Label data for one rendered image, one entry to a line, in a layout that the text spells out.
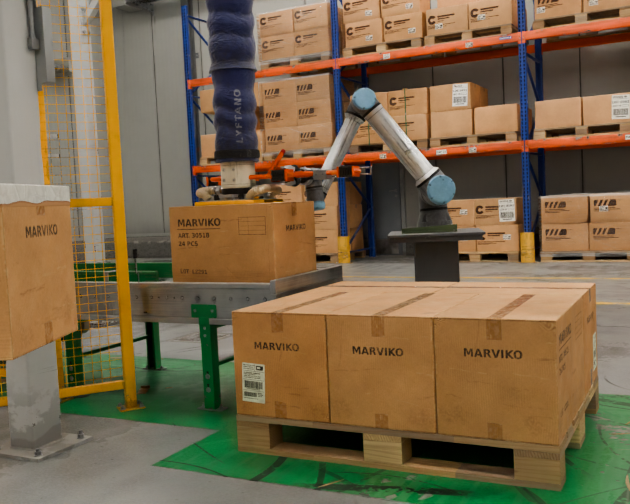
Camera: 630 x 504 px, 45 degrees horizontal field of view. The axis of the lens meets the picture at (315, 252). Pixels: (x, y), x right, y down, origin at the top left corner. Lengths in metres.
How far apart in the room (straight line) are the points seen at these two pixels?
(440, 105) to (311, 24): 2.37
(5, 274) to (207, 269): 1.97
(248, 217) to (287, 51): 8.52
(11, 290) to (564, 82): 10.54
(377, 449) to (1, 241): 1.51
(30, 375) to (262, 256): 1.12
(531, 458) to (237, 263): 1.68
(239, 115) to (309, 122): 7.92
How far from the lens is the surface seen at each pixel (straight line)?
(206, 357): 3.60
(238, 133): 3.74
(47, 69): 3.31
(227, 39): 3.79
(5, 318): 1.87
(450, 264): 4.12
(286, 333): 2.82
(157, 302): 3.72
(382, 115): 3.99
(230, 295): 3.47
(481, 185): 12.03
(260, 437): 2.98
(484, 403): 2.60
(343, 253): 11.32
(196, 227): 3.74
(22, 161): 3.22
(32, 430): 3.30
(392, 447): 2.75
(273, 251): 3.50
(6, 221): 1.86
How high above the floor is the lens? 0.95
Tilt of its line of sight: 4 degrees down
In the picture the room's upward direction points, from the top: 3 degrees counter-clockwise
